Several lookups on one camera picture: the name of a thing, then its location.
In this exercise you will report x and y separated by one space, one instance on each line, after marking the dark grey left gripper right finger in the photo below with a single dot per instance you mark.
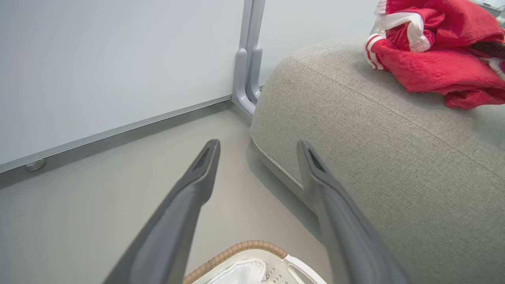
343 228

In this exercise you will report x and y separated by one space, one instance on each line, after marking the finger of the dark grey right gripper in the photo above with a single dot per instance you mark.
491 49

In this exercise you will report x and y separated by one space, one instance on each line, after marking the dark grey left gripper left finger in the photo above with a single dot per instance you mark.
173 221

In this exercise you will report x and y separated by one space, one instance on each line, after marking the red and white garment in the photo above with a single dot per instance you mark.
438 63

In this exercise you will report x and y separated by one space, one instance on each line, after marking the grey fabric sofa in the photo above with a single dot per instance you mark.
394 157

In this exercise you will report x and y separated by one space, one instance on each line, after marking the white laundry basket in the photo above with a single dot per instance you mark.
276 258

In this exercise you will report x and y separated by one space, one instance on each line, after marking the white cloth in basket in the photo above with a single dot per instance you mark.
240 274

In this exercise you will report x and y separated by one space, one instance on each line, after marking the round grey levelling foot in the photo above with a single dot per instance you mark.
35 165

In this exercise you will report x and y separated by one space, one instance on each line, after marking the short grey partition foot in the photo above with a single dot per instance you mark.
256 75
240 83

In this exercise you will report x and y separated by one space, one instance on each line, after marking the grey partition bottom rail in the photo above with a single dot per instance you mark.
118 132

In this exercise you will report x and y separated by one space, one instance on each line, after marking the grey partition post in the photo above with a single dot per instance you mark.
252 23

